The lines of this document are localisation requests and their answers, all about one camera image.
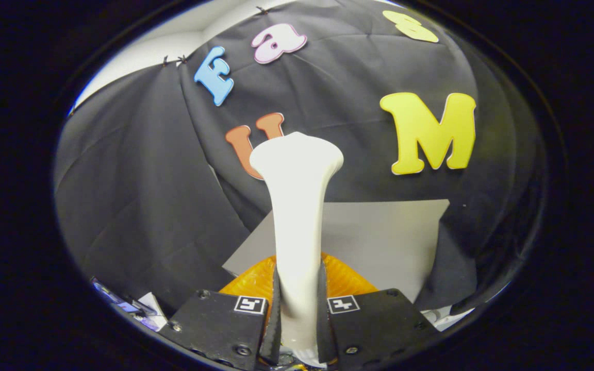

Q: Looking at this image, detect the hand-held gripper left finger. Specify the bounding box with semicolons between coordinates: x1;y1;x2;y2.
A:
160;254;282;370

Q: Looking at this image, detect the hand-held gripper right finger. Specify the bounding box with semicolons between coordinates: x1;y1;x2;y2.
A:
318;252;439;369

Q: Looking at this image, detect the grey cabinet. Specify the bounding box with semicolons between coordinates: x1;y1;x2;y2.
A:
222;200;451;305

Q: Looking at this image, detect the black backdrop cloth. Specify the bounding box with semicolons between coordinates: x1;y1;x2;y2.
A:
54;0;545;315

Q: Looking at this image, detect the white garment steamer head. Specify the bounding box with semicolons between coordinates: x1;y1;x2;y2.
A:
250;131;344;361

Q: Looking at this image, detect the clutter of papers and screen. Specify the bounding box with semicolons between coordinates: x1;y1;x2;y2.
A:
91;277;169;331

